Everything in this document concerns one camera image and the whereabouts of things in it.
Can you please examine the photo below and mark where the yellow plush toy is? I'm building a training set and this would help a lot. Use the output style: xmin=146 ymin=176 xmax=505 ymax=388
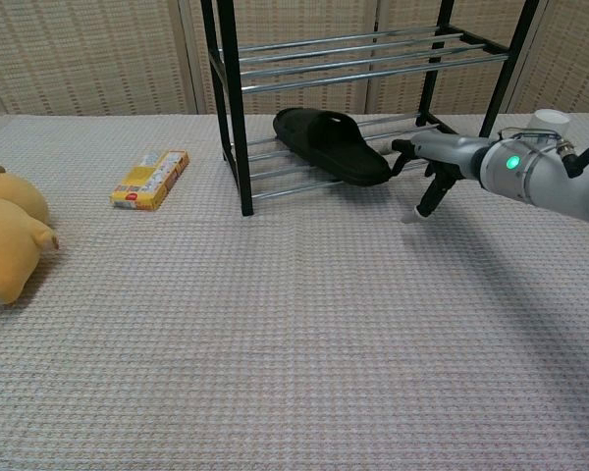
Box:
xmin=0 ymin=164 xmax=60 ymax=307

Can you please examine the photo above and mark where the black rubber slipper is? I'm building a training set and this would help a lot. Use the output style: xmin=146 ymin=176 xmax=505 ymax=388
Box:
xmin=272 ymin=108 xmax=393 ymax=187

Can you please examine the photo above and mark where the white floral paper cup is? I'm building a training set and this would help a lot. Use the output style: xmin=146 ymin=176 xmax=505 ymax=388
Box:
xmin=527 ymin=109 xmax=570 ymax=139

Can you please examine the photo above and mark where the beige waffle tablecloth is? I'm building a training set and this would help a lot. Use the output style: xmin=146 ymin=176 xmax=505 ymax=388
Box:
xmin=0 ymin=113 xmax=589 ymax=471

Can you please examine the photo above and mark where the black metal shoe rack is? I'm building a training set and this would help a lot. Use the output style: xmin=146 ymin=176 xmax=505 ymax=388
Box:
xmin=199 ymin=0 xmax=542 ymax=218

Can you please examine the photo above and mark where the woven folding screen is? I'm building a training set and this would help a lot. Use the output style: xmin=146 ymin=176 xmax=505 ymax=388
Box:
xmin=0 ymin=0 xmax=589 ymax=119

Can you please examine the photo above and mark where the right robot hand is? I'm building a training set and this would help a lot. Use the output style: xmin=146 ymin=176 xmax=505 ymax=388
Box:
xmin=389 ymin=131 xmax=492 ymax=225

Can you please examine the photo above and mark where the yellow cardboard box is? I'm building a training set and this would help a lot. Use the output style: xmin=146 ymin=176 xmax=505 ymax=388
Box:
xmin=109 ymin=149 xmax=190 ymax=212

